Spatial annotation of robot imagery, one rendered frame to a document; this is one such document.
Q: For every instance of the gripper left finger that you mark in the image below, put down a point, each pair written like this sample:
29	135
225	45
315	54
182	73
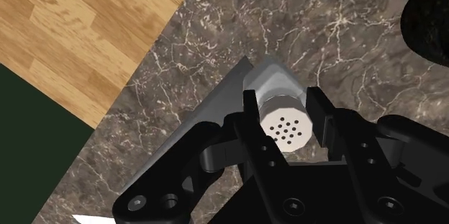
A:
261	153

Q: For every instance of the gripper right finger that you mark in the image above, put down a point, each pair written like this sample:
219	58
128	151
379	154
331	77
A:
361	146

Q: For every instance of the grey salt shaker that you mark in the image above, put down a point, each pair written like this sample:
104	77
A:
282	90

